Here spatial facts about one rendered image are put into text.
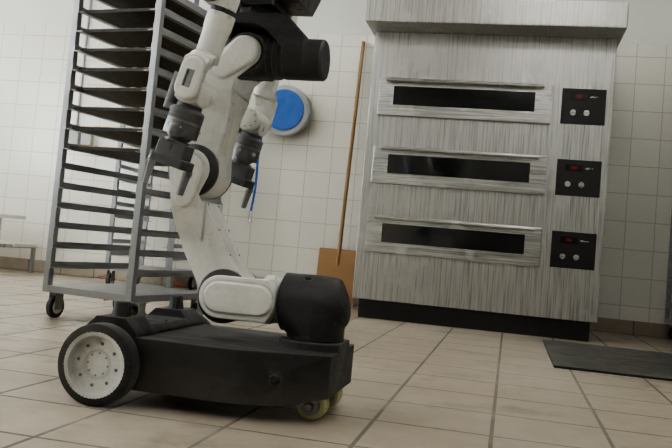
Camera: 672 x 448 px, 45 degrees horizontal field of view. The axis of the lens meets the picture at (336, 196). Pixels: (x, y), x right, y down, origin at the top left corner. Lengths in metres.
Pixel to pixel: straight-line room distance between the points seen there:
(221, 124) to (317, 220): 4.11
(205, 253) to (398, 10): 3.21
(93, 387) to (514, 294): 3.42
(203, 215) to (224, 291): 0.22
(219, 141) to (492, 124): 3.16
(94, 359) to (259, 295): 0.43
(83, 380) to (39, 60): 5.52
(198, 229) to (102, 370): 0.44
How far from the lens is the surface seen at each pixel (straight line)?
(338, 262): 5.97
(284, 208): 6.36
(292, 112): 6.29
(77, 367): 2.13
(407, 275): 5.14
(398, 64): 5.30
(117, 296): 3.63
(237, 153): 2.45
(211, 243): 2.20
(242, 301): 2.12
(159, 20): 3.69
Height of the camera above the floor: 0.44
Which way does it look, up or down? 3 degrees up
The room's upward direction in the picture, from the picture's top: 5 degrees clockwise
